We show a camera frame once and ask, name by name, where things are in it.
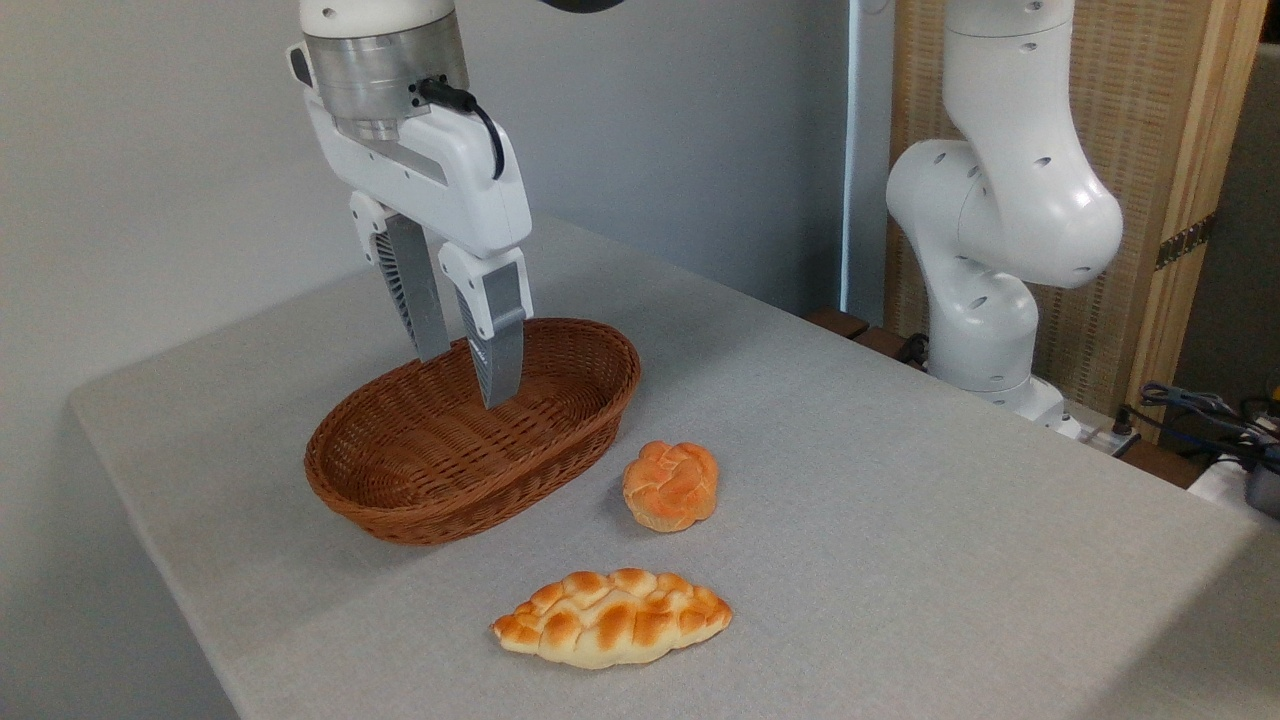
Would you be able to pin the white power strip with plug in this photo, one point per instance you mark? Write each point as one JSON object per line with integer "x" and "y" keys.
{"x": 1100, "y": 438}

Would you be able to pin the white vertical wall strip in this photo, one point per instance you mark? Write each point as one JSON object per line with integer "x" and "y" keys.
{"x": 848, "y": 150}

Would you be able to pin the woven wooden folding screen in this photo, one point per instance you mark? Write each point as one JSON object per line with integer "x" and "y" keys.
{"x": 1150, "y": 100}

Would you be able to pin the round orange bread roll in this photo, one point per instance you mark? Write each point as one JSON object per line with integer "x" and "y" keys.
{"x": 670, "y": 488}

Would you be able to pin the brown wicker oval basket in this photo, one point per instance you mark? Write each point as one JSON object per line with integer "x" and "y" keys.
{"x": 560, "y": 420}

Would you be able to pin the long braided bread loaf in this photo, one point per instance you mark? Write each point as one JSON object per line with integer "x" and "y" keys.
{"x": 610, "y": 620}

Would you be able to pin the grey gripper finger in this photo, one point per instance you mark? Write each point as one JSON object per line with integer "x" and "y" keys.
{"x": 495, "y": 330}
{"x": 415, "y": 285}

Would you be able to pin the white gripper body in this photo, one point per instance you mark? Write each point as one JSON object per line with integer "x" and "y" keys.
{"x": 440, "y": 190}

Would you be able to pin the brass screen hinge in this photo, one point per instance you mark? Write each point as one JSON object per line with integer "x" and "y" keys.
{"x": 1185, "y": 242}

